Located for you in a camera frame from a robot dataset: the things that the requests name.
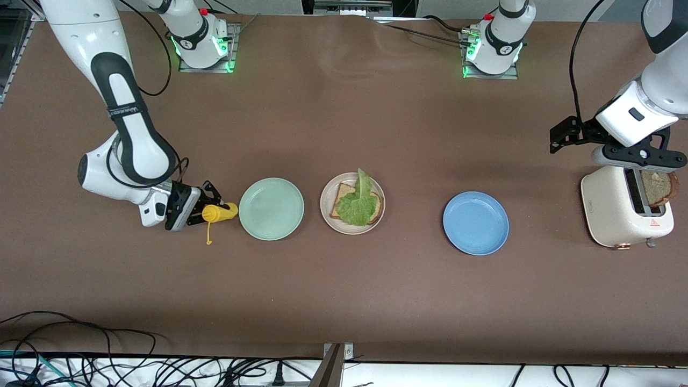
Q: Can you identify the yellow mustard squeeze bottle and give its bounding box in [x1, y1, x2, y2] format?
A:
[202, 202, 239, 246]

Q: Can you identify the brown bread slice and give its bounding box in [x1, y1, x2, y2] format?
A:
[329, 182, 383, 226]
[641, 170, 680, 209]

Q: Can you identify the green lettuce leaf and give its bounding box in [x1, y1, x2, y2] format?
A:
[336, 168, 378, 227]

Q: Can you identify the green plate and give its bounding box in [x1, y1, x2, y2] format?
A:
[238, 177, 305, 241]

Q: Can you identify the blue plate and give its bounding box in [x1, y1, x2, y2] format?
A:
[442, 191, 510, 256]

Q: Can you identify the beige plate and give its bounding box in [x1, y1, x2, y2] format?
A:
[319, 172, 386, 236]

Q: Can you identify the white toaster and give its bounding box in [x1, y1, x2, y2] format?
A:
[580, 164, 675, 249]

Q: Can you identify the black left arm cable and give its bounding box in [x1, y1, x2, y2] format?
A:
[569, 0, 608, 123]

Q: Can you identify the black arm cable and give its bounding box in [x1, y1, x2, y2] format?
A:
[105, 0, 190, 190]
[569, 0, 608, 123]

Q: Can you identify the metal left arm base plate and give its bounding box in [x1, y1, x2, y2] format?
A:
[458, 30, 520, 81]

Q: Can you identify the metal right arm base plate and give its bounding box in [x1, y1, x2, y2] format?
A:
[177, 21, 241, 74]

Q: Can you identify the long looping black cable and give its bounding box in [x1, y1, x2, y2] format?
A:
[0, 311, 157, 371]

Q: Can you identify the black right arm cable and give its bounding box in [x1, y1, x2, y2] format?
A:
[105, 0, 190, 190]

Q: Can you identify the tangled black cable bundle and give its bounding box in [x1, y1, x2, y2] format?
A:
[81, 355, 323, 387]

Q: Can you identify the black braided cable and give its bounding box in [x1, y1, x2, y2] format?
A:
[371, 15, 471, 48]

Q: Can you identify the grey metal bracket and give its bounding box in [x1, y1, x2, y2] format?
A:
[306, 342, 355, 387]

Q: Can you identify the teal cable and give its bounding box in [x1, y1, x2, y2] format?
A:
[0, 349, 73, 387]

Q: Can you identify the aluminium frame profile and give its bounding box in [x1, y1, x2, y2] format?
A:
[0, 5, 55, 107]

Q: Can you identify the black device with metal rail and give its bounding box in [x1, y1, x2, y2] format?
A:
[301, 0, 417, 18]

